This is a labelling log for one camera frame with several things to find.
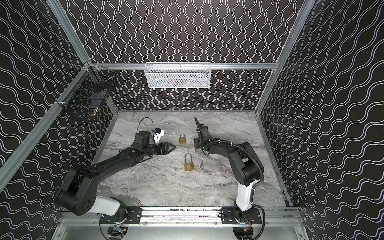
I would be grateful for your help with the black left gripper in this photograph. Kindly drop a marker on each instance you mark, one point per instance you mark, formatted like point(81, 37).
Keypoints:
point(162, 148)

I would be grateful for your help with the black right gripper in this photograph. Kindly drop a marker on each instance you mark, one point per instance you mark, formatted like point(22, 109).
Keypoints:
point(202, 138)

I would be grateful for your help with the small brass padlock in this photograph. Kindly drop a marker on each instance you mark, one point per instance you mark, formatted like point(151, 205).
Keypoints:
point(182, 139)

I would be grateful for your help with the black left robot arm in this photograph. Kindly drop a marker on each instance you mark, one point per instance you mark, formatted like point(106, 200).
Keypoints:
point(78, 192)

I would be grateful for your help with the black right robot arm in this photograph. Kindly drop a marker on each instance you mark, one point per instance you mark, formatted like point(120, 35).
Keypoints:
point(246, 166)

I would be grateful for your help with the long shackle brass padlock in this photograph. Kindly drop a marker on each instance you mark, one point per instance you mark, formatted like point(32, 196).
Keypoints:
point(189, 164)

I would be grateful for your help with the white mesh wall basket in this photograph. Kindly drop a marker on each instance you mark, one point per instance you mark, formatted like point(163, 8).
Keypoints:
point(178, 75)

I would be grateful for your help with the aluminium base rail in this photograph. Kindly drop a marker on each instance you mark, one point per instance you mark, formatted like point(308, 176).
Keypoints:
point(186, 217)

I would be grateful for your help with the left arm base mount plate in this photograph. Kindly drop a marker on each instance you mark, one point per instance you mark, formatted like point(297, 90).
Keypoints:
point(130, 215)

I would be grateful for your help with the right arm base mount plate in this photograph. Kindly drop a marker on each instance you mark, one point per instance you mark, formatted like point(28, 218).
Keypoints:
point(231, 215)

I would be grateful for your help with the black wire wall basket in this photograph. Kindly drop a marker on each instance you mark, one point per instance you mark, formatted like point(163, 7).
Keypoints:
point(88, 100)

